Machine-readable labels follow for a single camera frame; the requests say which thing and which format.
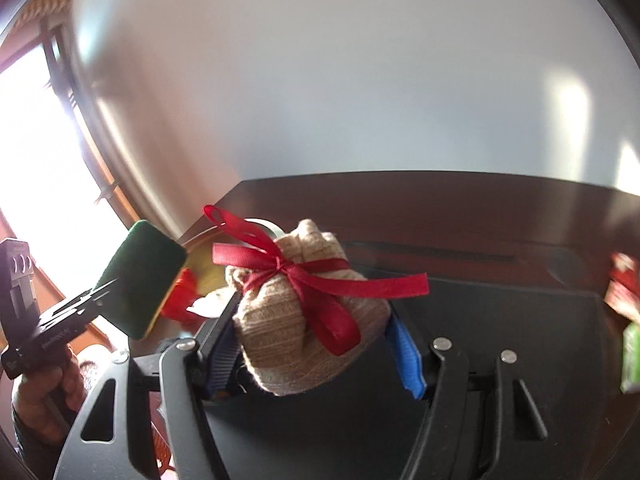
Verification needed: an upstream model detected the yellow and green sponge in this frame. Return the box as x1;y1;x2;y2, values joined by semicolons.
92;219;189;342

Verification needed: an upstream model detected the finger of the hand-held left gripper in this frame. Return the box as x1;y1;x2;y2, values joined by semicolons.
39;279;122;335

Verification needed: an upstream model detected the black desk mat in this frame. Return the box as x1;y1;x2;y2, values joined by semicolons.
200;245;621;480

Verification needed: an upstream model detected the beige sock bundle red ribbon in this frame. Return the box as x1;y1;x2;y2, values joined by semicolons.
203;204;431;397

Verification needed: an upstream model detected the pale blue cloth pouch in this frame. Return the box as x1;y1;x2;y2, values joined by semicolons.
189;287;228;319

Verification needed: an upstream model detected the stainless steel bowl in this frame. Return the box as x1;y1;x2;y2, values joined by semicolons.
176;216;284;322

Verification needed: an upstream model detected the person's left hand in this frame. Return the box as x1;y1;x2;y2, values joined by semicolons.
12;346;85;443

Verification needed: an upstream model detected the bright window with frame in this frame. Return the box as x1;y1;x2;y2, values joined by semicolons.
0;25;146;321

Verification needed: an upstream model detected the green tissue packet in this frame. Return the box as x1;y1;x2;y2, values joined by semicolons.
620;322;640;395

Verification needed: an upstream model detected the red snack packet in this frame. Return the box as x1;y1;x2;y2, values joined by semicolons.
603;251;640;322

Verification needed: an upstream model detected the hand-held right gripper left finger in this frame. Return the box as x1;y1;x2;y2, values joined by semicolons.
52;290;242;480

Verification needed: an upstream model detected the person's left forearm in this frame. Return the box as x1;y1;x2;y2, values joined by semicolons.
12;407;68;467

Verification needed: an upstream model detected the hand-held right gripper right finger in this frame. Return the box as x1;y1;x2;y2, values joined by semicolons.
387;312;551;480

